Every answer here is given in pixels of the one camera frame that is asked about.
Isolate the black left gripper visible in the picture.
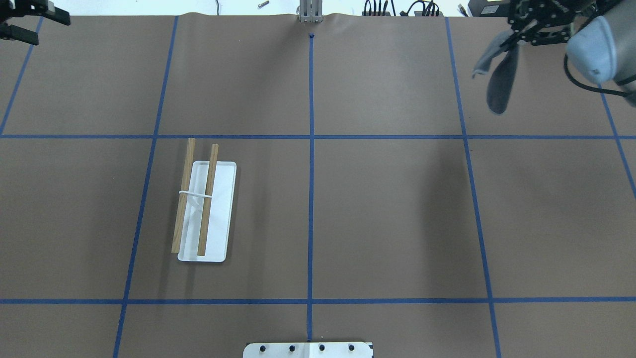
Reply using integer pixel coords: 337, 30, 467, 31
0, 0, 71, 46

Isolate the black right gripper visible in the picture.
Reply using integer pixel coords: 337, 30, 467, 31
500, 0, 597, 51

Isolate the grey towel with blue side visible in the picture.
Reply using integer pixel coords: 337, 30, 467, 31
471, 32, 519, 115

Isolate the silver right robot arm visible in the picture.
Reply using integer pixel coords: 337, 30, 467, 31
473, 0, 635, 114

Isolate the wooden towel rack white base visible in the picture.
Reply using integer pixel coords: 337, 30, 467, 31
171, 138, 237, 263

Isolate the lower black adapter box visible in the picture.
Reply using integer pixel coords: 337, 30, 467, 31
399, 0, 443, 17

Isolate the black adapter box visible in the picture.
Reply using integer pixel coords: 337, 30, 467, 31
399, 0, 443, 17
361, 0, 396, 16

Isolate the upper black adapter box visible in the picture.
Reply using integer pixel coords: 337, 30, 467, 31
361, 0, 396, 16

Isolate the black right camera cable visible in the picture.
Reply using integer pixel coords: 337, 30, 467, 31
563, 52, 632, 97

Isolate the aluminium frame post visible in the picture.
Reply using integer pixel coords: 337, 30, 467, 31
297, 0, 324, 23

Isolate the white pedestal column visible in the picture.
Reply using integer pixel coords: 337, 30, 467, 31
242, 342, 375, 358

